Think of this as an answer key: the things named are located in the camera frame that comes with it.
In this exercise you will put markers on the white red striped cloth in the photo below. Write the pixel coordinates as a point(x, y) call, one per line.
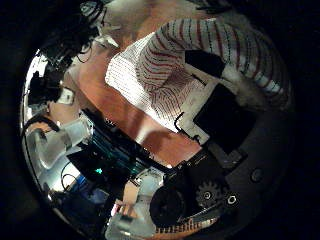
point(160, 66)

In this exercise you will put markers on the dark equipment rack teal lights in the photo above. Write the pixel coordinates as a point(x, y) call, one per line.
point(113, 153)

